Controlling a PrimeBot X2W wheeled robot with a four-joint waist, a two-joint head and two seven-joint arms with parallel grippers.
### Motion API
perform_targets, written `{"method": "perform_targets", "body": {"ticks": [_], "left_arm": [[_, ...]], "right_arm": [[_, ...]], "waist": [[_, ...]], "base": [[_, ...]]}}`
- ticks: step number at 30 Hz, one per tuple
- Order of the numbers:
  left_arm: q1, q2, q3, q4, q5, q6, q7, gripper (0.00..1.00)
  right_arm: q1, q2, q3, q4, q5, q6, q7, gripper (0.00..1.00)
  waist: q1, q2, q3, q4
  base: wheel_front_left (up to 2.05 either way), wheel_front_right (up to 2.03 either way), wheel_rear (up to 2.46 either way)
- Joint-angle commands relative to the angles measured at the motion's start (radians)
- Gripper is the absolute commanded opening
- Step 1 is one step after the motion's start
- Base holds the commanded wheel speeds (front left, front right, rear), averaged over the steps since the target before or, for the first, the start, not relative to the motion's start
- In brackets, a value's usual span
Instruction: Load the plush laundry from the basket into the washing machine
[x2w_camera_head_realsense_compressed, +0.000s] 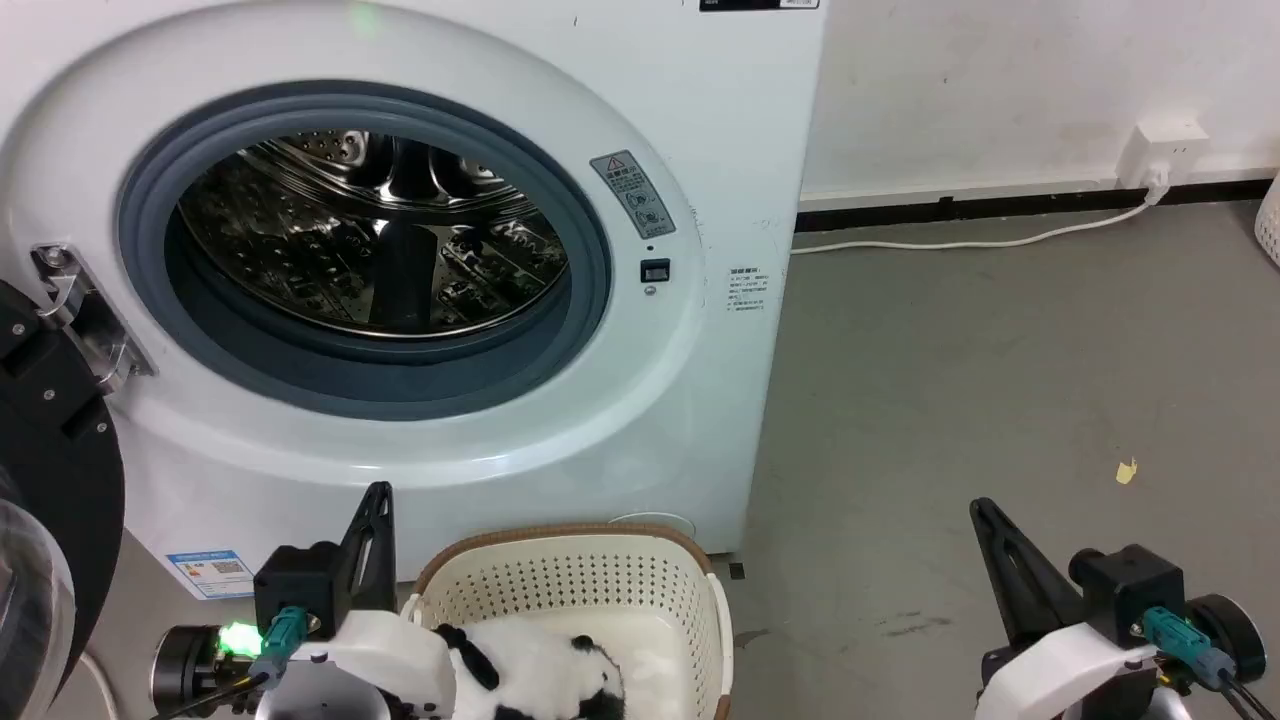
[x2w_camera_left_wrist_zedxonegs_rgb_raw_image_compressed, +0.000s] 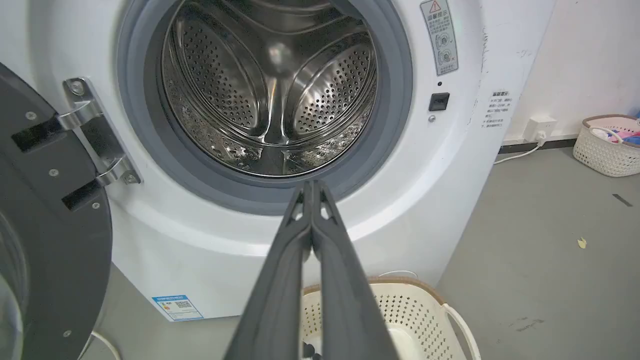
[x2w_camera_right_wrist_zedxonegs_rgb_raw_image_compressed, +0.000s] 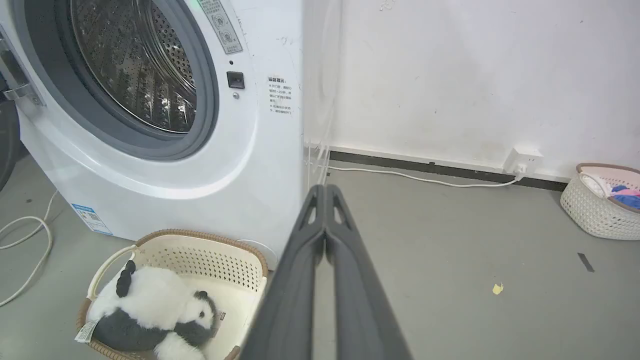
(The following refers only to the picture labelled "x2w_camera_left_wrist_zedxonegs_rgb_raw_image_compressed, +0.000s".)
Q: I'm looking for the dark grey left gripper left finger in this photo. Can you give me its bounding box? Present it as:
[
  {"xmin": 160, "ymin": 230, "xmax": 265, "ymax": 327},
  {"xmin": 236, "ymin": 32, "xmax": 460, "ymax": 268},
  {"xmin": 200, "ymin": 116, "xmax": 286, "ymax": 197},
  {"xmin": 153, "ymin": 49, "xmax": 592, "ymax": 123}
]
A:
[{"xmin": 223, "ymin": 180, "xmax": 314, "ymax": 360}]

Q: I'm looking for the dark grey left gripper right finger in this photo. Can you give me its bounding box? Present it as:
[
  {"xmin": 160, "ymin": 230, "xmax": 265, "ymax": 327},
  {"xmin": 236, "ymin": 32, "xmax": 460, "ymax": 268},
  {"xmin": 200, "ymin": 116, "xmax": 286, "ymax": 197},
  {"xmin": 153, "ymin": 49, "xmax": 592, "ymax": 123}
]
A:
[{"xmin": 312, "ymin": 180, "xmax": 400, "ymax": 360}]

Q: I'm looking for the white front-load washing machine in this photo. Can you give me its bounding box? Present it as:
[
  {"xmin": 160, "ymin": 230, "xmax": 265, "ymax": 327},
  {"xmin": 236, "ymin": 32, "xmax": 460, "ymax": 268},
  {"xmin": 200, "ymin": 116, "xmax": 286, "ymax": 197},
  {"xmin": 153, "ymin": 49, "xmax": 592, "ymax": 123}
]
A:
[{"xmin": 0, "ymin": 0, "xmax": 557, "ymax": 322}]

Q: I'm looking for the dark grey washer door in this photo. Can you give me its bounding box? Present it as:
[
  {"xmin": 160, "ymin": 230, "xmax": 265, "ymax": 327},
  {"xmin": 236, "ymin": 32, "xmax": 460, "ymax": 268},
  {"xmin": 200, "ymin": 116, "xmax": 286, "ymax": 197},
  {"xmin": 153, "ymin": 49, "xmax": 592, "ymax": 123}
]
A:
[{"xmin": 0, "ymin": 62, "xmax": 113, "ymax": 360}]

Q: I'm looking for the cream perforated laundry basket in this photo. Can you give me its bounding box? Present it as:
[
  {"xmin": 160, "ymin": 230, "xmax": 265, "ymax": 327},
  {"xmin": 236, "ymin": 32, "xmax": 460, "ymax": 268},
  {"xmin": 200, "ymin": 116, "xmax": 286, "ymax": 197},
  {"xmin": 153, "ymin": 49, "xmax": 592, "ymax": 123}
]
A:
[{"xmin": 300, "ymin": 277, "xmax": 482, "ymax": 360}]

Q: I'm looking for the blue energy label sticker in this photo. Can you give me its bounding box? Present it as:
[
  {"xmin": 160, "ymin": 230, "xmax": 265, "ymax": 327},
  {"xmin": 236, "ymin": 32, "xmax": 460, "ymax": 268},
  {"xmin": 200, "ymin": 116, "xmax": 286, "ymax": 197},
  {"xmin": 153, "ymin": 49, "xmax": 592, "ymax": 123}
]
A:
[{"xmin": 152, "ymin": 294, "xmax": 205, "ymax": 322}]

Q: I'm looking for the chrome door hinge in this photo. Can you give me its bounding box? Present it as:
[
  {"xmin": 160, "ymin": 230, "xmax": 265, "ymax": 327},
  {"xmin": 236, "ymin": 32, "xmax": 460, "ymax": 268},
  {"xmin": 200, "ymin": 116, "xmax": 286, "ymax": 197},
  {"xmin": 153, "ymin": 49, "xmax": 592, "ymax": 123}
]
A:
[{"xmin": 57, "ymin": 77, "xmax": 142, "ymax": 186}]

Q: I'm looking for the white instruction sticker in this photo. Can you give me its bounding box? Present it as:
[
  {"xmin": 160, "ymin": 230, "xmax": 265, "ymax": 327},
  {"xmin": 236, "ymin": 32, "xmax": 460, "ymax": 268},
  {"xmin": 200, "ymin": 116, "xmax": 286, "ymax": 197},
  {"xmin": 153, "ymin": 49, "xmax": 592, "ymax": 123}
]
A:
[{"xmin": 482, "ymin": 90, "xmax": 512, "ymax": 130}]

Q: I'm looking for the grey warning sticker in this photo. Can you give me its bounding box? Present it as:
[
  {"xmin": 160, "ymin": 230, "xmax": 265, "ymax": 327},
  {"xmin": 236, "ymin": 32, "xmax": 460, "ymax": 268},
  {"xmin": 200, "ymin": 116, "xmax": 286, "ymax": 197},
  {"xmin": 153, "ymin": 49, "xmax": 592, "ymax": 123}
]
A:
[{"xmin": 420, "ymin": 0, "xmax": 459, "ymax": 77}]

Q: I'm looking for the cream laundry basket with clothes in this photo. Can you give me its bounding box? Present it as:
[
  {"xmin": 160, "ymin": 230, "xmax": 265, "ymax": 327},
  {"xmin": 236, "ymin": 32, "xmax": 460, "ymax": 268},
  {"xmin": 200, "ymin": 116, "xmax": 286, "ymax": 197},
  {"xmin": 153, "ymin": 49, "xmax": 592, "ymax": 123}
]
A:
[{"xmin": 572, "ymin": 114, "xmax": 640, "ymax": 178}]

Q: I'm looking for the white thin cable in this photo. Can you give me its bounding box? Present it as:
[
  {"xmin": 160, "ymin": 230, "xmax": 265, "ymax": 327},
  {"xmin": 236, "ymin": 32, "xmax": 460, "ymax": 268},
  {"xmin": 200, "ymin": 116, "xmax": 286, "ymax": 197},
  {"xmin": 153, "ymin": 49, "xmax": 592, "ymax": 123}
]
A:
[{"xmin": 90, "ymin": 330, "xmax": 122, "ymax": 360}]

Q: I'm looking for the white power cable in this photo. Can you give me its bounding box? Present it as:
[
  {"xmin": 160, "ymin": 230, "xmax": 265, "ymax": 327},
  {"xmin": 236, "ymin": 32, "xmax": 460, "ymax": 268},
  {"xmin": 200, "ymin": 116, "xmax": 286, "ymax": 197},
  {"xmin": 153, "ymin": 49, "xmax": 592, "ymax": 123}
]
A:
[{"xmin": 494, "ymin": 131, "xmax": 547, "ymax": 165}]

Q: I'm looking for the white wall power socket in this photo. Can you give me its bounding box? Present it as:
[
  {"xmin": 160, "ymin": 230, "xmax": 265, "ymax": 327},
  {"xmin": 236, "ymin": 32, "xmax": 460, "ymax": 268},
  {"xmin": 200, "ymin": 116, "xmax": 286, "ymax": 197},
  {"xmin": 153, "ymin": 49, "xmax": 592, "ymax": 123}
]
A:
[{"xmin": 523, "ymin": 116, "xmax": 558, "ymax": 143}]

